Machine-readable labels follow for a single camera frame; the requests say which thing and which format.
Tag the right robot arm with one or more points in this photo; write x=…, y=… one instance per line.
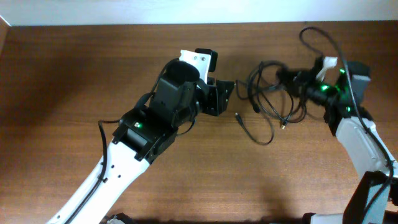
x=355, y=130

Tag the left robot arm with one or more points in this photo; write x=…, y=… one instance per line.
x=178, y=96

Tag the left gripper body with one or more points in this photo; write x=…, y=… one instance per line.
x=212, y=101

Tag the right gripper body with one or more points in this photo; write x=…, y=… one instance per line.
x=292, y=78

